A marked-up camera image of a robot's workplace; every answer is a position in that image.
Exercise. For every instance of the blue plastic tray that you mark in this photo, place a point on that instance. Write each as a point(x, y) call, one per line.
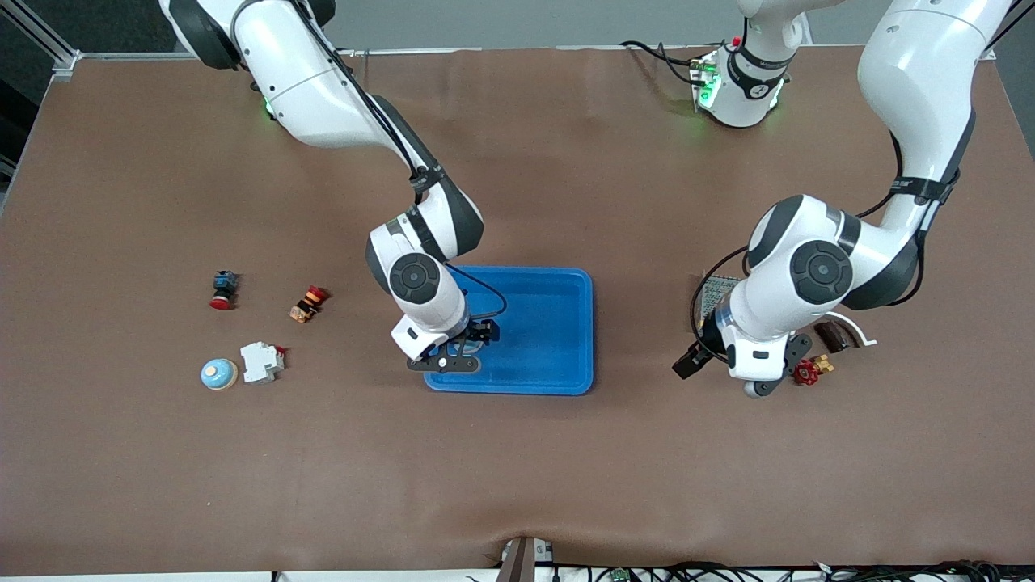
point(542, 347)

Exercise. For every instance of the brown table cover sheet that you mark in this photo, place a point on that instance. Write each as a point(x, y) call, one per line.
point(517, 469)

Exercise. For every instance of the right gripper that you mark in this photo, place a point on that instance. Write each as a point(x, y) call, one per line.
point(480, 332)

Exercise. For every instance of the dark brown capacitor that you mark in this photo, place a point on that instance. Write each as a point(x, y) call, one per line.
point(831, 336)

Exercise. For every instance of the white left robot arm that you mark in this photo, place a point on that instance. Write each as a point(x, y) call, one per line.
point(914, 89)

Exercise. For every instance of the white circuit breaker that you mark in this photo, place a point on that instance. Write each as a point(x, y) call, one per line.
point(260, 362)

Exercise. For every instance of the small green circuit board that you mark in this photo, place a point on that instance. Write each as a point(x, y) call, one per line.
point(620, 575)

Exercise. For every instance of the white curved bracket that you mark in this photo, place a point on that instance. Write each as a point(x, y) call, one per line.
point(863, 335)

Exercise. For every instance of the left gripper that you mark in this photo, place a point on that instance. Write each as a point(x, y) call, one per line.
point(697, 356)

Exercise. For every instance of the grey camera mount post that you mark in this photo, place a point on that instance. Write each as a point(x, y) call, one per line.
point(517, 562)

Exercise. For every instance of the metal mesh power supply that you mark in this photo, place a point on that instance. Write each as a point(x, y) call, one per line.
point(710, 293)

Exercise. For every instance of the green lit connector box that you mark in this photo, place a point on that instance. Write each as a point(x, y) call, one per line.
point(705, 81)

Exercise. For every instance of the blue desk bell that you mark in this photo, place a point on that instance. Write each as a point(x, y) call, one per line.
point(475, 348)
point(219, 374)

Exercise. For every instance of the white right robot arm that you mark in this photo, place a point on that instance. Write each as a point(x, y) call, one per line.
point(307, 89)

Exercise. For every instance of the red emergency stop button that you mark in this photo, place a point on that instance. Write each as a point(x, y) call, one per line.
point(224, 289)

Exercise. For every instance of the orange red selector switch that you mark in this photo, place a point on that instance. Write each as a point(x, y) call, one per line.
point(307, 305)

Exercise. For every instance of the aluminium frame corner post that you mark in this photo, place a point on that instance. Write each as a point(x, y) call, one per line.
point(65, 65)

